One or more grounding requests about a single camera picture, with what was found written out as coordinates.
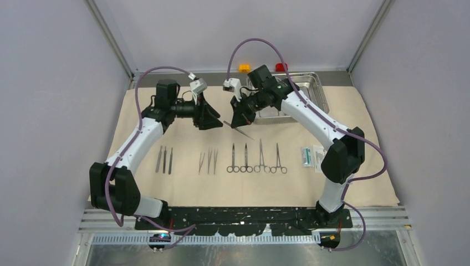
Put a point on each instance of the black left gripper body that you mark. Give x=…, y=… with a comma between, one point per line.
x=186, y=109

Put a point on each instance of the steel scalpel handle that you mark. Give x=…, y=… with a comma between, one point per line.
x=164, y=160
x=158, y=160
x=170, y=162

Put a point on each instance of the long steel needle holder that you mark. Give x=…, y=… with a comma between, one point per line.
x=261, y=166

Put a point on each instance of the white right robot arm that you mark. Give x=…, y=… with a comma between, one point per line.
x=345, y=147

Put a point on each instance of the steel forceps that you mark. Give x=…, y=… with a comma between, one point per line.
x=237, y=129

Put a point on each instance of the green white sterile packet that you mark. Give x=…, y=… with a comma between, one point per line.
x=307, y=157

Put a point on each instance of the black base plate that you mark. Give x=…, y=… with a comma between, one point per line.
x=251, y=221

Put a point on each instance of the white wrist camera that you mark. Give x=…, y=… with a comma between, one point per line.
x=233, y=85
x=197, y=85

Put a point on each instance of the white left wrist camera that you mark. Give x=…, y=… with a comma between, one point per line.
x=197, y=85

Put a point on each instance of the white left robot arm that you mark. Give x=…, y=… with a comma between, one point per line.
x=112, y=183

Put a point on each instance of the steel mesh instrument tray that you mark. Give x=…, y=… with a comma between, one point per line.
x=309, y=83

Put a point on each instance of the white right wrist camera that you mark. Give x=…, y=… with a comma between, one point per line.
x=233, y=85

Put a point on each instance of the steel tweezers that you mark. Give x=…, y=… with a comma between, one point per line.
x=215, y=155
x=201, y=161
x=209, y=158

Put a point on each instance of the cream cloth wrap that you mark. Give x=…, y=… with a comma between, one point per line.
x=299, y=187

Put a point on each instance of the yellow block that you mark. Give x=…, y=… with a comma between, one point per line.
x=244, y=68

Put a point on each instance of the steel hemostat clamp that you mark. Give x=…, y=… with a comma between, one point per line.
x=278, y=167

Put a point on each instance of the red block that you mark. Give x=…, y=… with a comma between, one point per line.
x=280, y=67

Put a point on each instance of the straight steel scissors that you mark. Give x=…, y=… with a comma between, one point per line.
x=246, y=168

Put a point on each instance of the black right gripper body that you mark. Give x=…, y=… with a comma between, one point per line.
x=248, y=106

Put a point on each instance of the curved steel scissors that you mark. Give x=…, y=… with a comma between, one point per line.
x=233, y=168

